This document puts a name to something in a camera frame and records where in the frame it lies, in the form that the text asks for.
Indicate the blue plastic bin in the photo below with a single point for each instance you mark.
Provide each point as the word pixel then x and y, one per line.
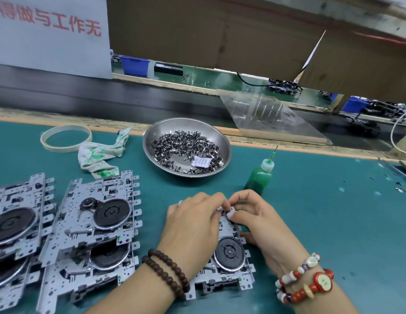
pixel 135 66
pixel 355 106

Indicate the green glue squeeze bottle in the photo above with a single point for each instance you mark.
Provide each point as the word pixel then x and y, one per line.
pixel 258 183

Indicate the round metal bowl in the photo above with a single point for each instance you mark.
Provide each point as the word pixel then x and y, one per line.
pixel 157 126

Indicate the brown cardboard panel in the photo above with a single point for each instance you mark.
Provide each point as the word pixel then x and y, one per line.
pixel 222 36

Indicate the clear plastic sheet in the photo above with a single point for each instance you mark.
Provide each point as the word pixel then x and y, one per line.
pixel 288 124

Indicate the person's right hand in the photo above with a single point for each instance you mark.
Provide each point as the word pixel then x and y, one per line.
pixel 268 232

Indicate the person's right forearm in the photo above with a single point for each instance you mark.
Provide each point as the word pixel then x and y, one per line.
pixel 327 307

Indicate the finished mechanisms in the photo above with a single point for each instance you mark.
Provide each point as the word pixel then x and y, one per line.
pixel 285 87

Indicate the black flat box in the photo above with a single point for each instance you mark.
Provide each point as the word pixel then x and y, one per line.
pixel 168 69

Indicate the person's left hand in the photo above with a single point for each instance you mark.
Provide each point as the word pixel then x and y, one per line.
pixel 190 235

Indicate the pile of small metal parts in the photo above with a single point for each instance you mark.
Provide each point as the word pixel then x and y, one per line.
pixel 180 148

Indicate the black conveyor belt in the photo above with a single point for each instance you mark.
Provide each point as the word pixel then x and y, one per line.
pixel 72 94

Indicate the white green-stained cloth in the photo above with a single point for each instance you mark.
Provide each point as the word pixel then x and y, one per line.
pixel 98 157

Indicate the white paper sign red text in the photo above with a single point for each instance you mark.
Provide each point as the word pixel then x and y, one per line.
pixel 52 42

